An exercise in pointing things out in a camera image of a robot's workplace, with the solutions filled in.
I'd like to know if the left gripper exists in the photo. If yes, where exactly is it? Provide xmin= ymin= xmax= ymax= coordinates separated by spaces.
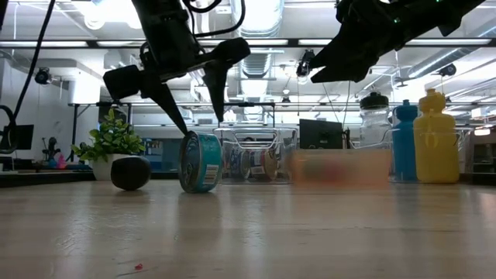
xmin=103 ymin=7 xmax=251 ymax=135

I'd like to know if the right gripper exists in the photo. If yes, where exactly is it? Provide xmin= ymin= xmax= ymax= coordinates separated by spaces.
xmin=309 ymin=0 xmax=412 ymax=84

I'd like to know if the clear bottle with black lid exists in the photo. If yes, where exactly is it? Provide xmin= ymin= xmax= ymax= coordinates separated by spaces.
xmin=358 ymin=91 xmax=393 ymax=150

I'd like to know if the teal yellowfin tuna can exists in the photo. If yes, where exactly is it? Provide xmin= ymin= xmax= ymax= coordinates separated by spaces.
xmin=177 ymin=130 xmax=224 ymax=194

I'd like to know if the blue water bottle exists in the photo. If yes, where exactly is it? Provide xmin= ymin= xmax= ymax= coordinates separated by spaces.
xmin=391 ymin=99 xmax=419 ymax=182

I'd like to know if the silver can with red label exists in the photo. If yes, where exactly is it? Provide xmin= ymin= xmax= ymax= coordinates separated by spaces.
xmin=247 ymin=149 xmax=279 ymax=181

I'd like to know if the yellow water bottle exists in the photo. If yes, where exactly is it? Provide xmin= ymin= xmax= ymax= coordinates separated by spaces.
xmin=412 ymin=88 xmax=461 ymax=184

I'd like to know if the black background monitor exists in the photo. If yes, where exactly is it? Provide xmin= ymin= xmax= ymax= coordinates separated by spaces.
xmin=298 ymin=119 xmax=345 ymax=150
xmin=0 ymin=123 xmax=35 ymax=152

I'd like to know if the green plant in white pot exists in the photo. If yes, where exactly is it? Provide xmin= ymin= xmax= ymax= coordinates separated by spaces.
xmin=71 ymin=108 xmax=146 ymax=181

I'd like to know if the blue and white can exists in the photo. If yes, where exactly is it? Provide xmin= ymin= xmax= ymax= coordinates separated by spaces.
xmin=226 ymin=149 xmax=251 ymax=180

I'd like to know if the dark round fruit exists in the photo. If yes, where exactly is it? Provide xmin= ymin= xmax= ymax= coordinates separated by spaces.
xmin=110 ymin=154 xmax=152 ymax=191

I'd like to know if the clear plastic bin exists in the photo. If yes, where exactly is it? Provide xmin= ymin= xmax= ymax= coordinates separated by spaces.
xmin=212 ymin=126 xmax=298 ymax=185
xmin=350 ymin=126 xmax=475 ymax=184

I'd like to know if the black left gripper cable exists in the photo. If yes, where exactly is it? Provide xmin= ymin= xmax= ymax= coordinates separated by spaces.
xmin=181 ymin=0 xmax=247 ymax=39

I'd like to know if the black background pipe frame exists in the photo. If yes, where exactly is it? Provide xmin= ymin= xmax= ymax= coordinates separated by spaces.
xmin=216 ymin=101 xmax=277 ymax=129

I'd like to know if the silver ceiling air duct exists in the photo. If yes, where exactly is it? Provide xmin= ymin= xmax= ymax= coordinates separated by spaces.
xmin=228 ymin=0 xmax=286 ymax=81

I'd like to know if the black overhead frame bar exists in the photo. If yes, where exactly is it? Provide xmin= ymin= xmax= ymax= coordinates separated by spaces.
xmin=0 ymin=37 xmax=496 ymax=49

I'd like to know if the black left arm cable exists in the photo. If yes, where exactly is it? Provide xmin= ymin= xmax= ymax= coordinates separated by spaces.
xmin=0 ymin=0 xmax=57 ymax=155

